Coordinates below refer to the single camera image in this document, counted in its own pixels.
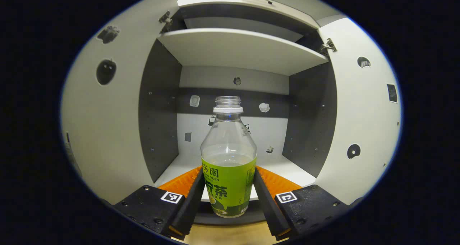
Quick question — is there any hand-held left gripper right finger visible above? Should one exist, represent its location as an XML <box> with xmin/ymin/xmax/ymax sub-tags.
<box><xmin>253</xmin><ymin>165</ymin><xmax>354</xmax><ymax>241</ymax></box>

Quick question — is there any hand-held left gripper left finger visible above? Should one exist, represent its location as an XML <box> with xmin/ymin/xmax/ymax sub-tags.
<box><xmin>113</xmin><ymin>165</ymin><xmax>206</xmax><ymax>241</ymax></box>

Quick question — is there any green label clear bottle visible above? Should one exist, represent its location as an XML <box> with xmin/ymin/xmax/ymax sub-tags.
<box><xmin>200</xmin><ymin>96</ymin><xmax>257</xmax><ymax>218</ymax></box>

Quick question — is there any white and grey cabinet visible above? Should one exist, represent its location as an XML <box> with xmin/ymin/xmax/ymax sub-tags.
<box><xmin>138</xmin><ymin>0</ymin><xmax>338</xmax><ymax>226</ymax></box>

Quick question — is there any white cabinet door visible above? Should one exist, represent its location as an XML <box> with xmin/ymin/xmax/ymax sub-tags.
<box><xmin>314</xmin><ymin>17</ymin><xmax>402</xmax><ymax>206</ymax></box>
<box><xmin>60</xmin><ymin>0</ymin><xmax>180</xmax><ymax>206</ymax></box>

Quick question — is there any white cabinet drawer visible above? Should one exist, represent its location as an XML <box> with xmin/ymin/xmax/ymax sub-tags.
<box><xmin>177</xmin><ymin>0</ymin><xmax>320</xmax><ymax>30</ymax></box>

